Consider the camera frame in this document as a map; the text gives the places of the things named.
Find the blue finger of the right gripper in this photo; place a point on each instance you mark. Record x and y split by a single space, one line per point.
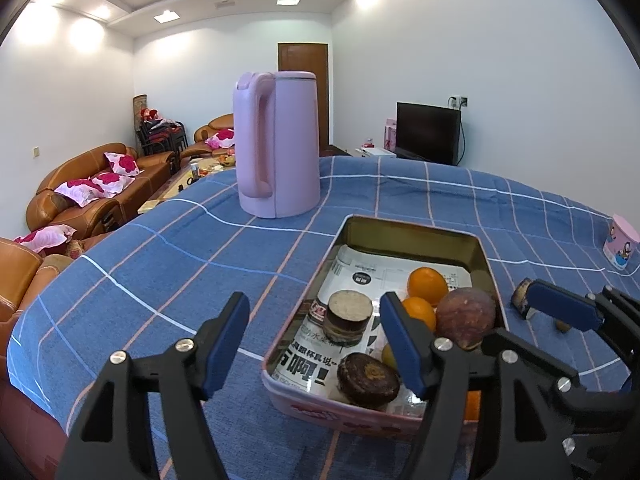
545 370
576 311

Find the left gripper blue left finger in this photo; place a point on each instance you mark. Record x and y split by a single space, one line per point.
217 342

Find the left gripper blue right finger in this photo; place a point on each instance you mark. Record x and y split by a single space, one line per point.
410 340

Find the small green-yellow fruit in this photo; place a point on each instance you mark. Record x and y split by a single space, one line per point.
388 358
562 326

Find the small orange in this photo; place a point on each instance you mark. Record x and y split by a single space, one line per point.
472 406
421 310

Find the dark mangosteen front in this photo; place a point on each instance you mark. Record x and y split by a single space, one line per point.
366 381

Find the large orange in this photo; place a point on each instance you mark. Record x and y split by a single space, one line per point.
428 284

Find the cut sugarcane piece front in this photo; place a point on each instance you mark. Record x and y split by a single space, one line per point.
347 314

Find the printed paper liner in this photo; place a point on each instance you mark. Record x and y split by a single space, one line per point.
301 374

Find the pink metal tin box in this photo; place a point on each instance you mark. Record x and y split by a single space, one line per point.
412 241

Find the blue plaid tablecloth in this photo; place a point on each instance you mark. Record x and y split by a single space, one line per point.
162 275

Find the pink cartoon mug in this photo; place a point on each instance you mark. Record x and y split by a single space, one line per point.
621 242

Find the wooden coffee table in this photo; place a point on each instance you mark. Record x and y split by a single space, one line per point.
195 169

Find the brown leather long sofa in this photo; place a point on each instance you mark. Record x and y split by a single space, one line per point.
98 190

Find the white tv stand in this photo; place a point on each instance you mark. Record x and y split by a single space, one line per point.
370 151

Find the brown leather near armchair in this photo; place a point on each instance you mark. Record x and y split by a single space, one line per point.
23 275

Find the brown leather far sofa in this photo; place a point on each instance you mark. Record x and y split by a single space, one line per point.
214 139

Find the black television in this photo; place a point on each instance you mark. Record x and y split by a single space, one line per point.
428 132

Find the pink electric kettle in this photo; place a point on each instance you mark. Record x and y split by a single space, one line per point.
276 148

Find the brown wooden door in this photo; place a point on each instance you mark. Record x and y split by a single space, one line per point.
305 68

